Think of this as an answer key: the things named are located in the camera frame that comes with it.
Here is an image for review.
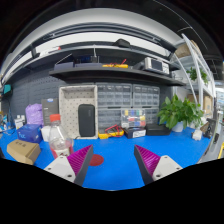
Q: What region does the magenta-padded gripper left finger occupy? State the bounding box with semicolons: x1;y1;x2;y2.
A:
43;144;95;187

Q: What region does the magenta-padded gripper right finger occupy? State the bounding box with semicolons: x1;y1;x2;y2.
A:
133;144;184;186

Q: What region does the clear red-capped drink bottle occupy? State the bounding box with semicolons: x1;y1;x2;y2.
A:
48;113;75;159

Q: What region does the white carton box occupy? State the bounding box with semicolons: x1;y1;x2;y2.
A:
40;125;53;143

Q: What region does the flat black box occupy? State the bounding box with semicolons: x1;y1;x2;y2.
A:
145;123;172;136

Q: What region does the flat round red coaster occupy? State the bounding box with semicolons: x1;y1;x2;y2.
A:
89;153;105;167

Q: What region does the brown cardboard box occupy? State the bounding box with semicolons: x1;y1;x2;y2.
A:
6;138;42;166

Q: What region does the black box with white label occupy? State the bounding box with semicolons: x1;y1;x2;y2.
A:
123;127;147;139

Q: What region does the blue carton box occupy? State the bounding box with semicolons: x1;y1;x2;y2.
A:
16;123;43;144

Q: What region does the black rounded speaker case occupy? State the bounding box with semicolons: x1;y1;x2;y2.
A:
77;104;96;138

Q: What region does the green potted plant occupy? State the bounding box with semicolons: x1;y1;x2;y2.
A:
156;94;205;133

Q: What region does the clear box of coloured parts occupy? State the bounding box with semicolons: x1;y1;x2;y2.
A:
120;108;147;129

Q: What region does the beige perforated storage bin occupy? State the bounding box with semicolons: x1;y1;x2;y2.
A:
58;84;99;140

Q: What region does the purple plastic bag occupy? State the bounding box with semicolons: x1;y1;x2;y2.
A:
25;103;45;127

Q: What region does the yellow multimeter with red leads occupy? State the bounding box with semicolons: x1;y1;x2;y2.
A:
98;124;125;140

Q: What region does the grey large-drawer parts cabinet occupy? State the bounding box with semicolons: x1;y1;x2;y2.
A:
96;107;160;131

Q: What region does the grey small-drawer parts cabinet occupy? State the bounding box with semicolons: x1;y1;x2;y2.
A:
96;82;134;109
132;84;161;109

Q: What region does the black wall shelf unit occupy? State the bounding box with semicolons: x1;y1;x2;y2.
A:
1;36;186;88

